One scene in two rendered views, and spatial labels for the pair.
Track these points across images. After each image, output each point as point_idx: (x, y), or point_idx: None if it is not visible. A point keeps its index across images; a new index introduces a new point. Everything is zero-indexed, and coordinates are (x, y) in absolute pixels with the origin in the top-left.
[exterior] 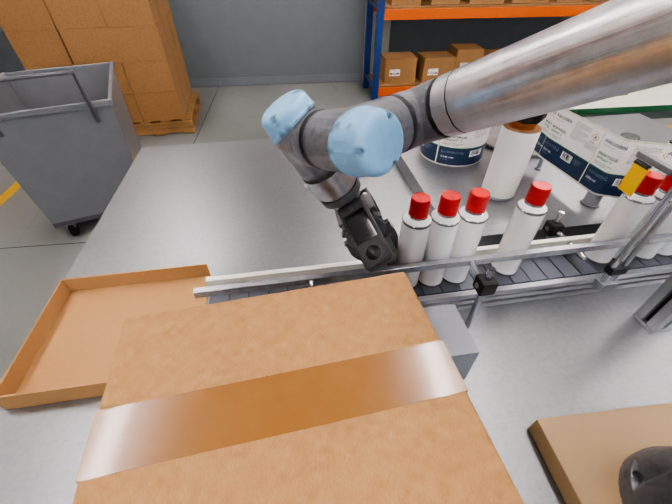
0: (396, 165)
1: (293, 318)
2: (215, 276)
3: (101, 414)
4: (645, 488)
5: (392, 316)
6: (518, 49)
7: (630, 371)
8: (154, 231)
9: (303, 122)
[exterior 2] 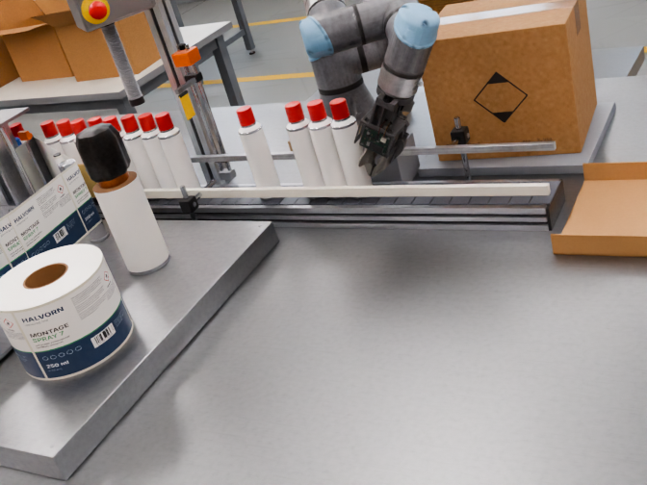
0: (151, 385)
1: (482, 27)
2: (537, 185)
3: (571, 6)
4: (361, 105)
5: (438, 30)
6: None
7: (278, 165)
8: (637, 329)
9: (401, 44)
